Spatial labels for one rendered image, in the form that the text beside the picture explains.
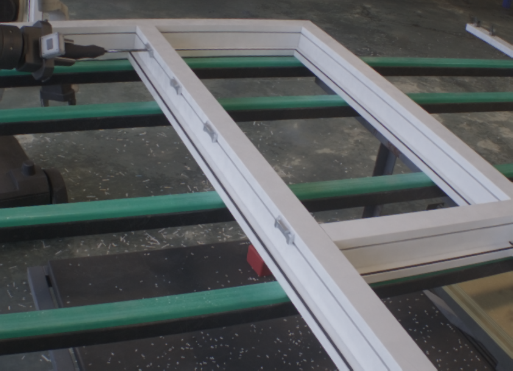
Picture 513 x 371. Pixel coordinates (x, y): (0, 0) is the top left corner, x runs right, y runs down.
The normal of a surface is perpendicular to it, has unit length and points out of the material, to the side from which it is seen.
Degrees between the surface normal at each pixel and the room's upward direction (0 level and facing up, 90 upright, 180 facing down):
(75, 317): 0
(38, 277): 0
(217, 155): 90
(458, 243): 90
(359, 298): 0
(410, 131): 90
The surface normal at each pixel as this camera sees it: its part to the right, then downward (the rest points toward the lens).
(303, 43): -0.92, 0.07
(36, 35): 0.67, -0.21
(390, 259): 0.38, 0.49
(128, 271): 0.15, -0.87
